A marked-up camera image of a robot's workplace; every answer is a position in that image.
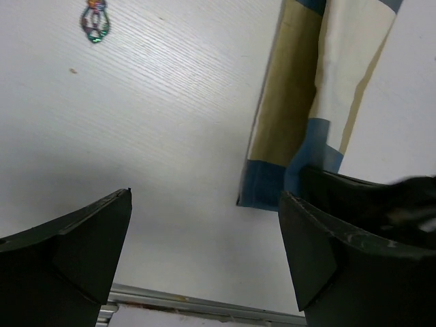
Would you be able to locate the aluminium table edge rail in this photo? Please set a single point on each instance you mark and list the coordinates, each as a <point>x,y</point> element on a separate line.
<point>190,307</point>

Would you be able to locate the blue beige striped placemat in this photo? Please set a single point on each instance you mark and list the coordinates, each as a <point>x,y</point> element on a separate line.
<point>322,59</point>

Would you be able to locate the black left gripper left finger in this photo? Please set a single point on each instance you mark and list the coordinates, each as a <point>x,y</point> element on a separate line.
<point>60,273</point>

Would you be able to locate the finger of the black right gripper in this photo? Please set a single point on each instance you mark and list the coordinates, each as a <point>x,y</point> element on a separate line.
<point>403,211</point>

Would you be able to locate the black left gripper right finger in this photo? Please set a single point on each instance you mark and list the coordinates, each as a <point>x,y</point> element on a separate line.
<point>345,276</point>

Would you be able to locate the iridescent rainbow fork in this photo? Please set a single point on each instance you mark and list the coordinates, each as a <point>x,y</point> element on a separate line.
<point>94,20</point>

